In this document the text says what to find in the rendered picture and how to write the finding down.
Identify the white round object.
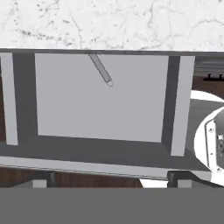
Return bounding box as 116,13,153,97
190,89,224,188

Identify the grey open drawer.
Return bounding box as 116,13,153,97
0,48,214,180

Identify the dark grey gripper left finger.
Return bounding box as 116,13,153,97
10,171,57,189

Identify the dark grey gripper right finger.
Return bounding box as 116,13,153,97
167,171,213,189

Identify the black cupboard handle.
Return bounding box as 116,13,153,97
203,73,224,82

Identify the grey peeler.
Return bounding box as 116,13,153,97
88,53,115,88

